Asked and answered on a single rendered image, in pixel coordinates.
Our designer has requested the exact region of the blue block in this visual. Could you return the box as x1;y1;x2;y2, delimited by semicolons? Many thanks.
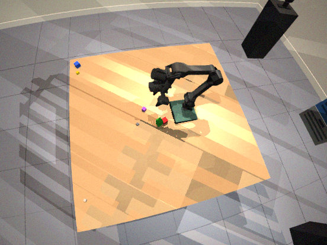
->
73;61;81;69

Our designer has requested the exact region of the red block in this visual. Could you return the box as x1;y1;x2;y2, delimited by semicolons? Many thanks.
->
162;117;168;125

